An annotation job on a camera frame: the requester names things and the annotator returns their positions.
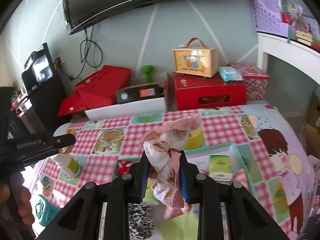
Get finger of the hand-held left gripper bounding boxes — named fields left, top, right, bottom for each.
left=49, top=134, right=76, bottom=153

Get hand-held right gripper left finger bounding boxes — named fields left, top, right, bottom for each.
left=36, top=150, right=150, bottom=240

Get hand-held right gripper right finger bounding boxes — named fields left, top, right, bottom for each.
left=179, top=150, right=290, bottom=240

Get shallow teal cardboard tray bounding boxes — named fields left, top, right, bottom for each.
left=100, top=142, right=262, bottom=240

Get black white fuzzy socks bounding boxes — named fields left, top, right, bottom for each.
left=127, top=203, right=155, bottom=240

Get light green cloth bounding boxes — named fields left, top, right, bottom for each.
left=159, top=210, right=200, bottom=240

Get green tissue packet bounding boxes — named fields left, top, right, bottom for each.
left=208, top=154, right=235, bottom=182

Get white pink lace cloth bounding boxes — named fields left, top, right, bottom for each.
left=139, top=114, right=200, bottom=209

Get pink white striped cloth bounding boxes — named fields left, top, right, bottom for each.
left=164, top=168, right=250, bottom=219

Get person's left hand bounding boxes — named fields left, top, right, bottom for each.
left=0, top=183, right=36, bottom=225

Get white bottle with green label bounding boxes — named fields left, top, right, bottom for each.
left=50, top=152, right=81, bottom=178

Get red white plush toy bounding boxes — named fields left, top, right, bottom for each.
left=116, top=160, right=133, bottom=176

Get red flat box with clasp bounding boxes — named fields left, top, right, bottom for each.
left=57, top=90, right=117, bottom=117

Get black cabinet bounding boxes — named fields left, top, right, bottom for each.
left=10, top=76, right=72, bottom=140

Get teal patterned pouch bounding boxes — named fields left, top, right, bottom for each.
left=34, top=194, right=62, bottom=227

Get white board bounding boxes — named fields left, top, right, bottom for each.
left=84, top=97, right=167, bottom=120

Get checkered printed tablecloth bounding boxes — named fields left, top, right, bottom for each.
left=22, top=104, right=319, bottom=240

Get black device with screen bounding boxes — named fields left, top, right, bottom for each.
left=21, top=42, right=56, bottom=92

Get black printed box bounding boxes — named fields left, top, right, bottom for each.
left=115, top=82, right=167, bottom=104

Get red box with window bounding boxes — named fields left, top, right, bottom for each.
left=165, top=72, right=247, bottom=111

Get green dumbbell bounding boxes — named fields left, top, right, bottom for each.
left=141, top=65, right=157, bottom=83

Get blue wet wipes pack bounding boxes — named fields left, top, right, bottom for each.
left=218, top=66, right=244, bottom=82

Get red patterned box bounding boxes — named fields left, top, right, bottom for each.
left=227, top=63, right=270, bottom=101

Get cardboard box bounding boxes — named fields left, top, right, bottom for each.
left=304, top=91, right=320, bottom=160

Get white desk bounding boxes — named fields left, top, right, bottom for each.
left=257, top=31, right=320, bottom=90

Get purple file basket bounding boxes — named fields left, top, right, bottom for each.
left=251, top=0, right=289, bottom=37

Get row of books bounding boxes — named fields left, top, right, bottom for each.
left=279, top=0, right=320, bottom=53

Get black cable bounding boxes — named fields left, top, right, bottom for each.
left=68, top=26, right=103, bottom=81

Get red gift box with handle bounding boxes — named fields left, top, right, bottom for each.
left=74, top=65, right=132, bottom=104

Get wooden box with leather handle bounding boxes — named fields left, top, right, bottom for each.
left=172, top=37, right=218, bottom=77

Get black wall television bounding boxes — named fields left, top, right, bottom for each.
left=61, top=0, right=238, bottom=35

